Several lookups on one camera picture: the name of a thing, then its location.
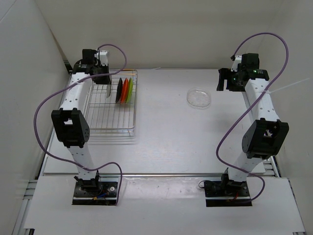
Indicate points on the black plate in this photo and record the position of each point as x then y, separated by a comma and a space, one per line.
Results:
119, 90

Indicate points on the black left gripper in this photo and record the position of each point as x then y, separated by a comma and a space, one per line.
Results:
105, 80

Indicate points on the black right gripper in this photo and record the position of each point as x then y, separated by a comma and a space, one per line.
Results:
223, 74

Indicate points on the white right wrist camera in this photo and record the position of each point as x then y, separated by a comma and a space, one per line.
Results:
237, 59

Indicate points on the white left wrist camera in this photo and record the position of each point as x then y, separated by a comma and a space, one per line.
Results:
102, 57

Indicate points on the orange plate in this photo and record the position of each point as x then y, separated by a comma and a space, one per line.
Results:
124, 91

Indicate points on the green plate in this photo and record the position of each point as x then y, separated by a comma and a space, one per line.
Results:
130, 90

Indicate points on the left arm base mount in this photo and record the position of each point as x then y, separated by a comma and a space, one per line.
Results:
105, 195

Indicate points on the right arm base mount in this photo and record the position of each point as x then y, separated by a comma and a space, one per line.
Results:
217, 195

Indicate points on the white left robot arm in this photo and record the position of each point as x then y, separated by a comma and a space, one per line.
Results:
69, 123

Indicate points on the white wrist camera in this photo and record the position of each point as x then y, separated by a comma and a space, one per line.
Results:
102, 57
237, 59

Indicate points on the metal wire dish rack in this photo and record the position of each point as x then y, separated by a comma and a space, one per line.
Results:
105, 117

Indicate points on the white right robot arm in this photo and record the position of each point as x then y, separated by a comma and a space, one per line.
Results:
267, 132

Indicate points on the clear bumpy glass plate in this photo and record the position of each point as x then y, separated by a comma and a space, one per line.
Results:
199, 98

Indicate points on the clear ribbed glass plate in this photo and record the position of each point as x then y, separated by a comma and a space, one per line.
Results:
108, 91

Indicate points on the white zip tie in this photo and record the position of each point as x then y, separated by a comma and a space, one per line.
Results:
289, 85

